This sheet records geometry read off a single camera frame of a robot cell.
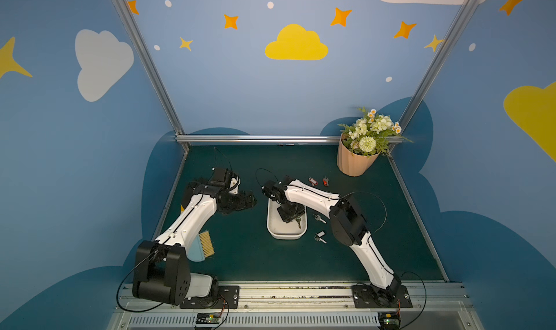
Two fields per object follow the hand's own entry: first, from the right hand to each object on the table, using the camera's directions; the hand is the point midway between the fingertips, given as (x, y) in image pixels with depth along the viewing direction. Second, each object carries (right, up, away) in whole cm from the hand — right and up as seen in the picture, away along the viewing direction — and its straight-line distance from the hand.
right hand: (296, 215), depth 93 cm
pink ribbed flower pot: (+27, +23, +8) cm, 36 cm away
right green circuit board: (+31, -32, -20) cm, 48 cm away
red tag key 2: (+10, +14, +15) cm, 22 cm away
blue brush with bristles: (-38, -11, -9) cm, 40 cm away
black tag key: (+9, -7, -5) cm, 12 cm away
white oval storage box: (-8, -5, -3) cm, 10 cm away
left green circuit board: (-32, -30, -21) cm, 49 cm away
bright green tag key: (+1, -1, 0) cm, 2 cm away
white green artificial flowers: (+31, +35, -5) cm, 47 cm away
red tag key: (+16, +14, +14) cm, 26 cm away
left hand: (-20, +7, -7) cm, 23 cm away
